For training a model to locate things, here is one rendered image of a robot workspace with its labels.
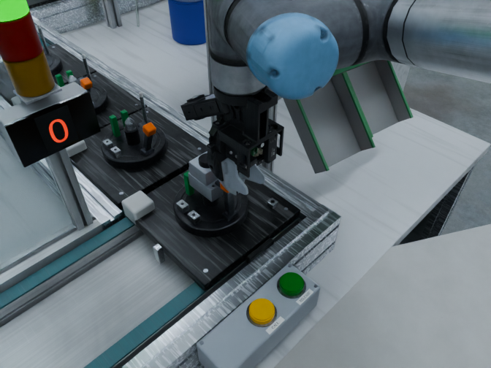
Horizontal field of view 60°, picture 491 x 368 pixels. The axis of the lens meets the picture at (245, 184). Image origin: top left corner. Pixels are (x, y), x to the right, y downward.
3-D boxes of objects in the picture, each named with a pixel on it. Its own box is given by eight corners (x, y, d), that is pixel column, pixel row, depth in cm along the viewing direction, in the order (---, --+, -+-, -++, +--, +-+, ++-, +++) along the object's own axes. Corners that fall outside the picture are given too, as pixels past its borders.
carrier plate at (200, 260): (299, 216, 82) (300, 208, 81) (204, 292, 70) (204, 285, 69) (217, 158, 95) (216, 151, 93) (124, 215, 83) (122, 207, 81)
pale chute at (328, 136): (361, 150, 91) (375, 147, 87) (314, 174, 86) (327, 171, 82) (310, 27, 89) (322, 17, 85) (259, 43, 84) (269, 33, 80)
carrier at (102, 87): (148, 112, 108) (140, 66, 100) (60, 154, 96) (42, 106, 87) (99, 77, 121) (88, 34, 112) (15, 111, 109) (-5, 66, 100)
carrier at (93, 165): (212, 155, 96) (209, 108, 87) (120, 211, 83) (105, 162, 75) (150, 112, 108) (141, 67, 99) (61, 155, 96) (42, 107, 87)
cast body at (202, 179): (230, 190, 77) (229, 161, 72) (212, 203, 75) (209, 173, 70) (200, 168, 81) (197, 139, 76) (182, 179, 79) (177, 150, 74)
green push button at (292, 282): (307, 288, 70) (309, 282, 69) (291, 304, 68) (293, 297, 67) (289, 274, 73) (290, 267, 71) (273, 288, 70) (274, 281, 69)
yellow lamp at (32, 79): (61, 87, 58) (50, 53, 54) (25, 101, 55) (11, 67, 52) (44, 74, 60) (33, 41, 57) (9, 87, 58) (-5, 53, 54)
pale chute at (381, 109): (398, 122, 99) (413, 117, 95) (358, 142, 93) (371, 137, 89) (352, 7, 97) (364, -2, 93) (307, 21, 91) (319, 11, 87)
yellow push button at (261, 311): (279, 315, 67) (280, 309, 66) (261, 332, 65) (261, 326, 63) (261, 299, 69) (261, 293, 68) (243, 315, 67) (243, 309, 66)
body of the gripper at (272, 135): (246, 182, 60) (246, 109, 51) (206, 155, 64) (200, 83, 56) (283, 158, 64) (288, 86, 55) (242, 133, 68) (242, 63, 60)
